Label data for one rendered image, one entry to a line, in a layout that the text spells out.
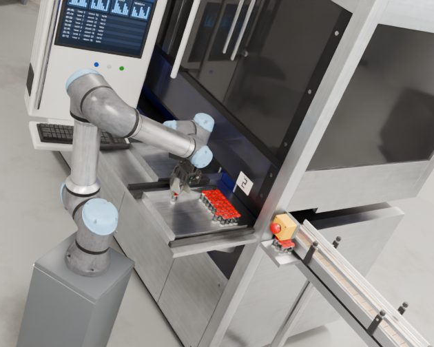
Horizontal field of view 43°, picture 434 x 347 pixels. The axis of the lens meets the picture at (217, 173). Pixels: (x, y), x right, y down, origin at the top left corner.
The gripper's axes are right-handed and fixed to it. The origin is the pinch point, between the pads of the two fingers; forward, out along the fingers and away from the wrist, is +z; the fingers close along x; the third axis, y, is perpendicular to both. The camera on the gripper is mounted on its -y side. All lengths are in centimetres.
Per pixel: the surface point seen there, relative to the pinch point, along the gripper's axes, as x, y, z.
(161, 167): 8.0, -22.9, 5.3
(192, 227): 0.3, 15.9, 5.3
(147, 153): 6.7, -33.6, 5.4
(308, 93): 26, 20, -55
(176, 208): -0.3, 4.0, 5.3
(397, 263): 231, -3, 95
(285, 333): 40, 50, 42
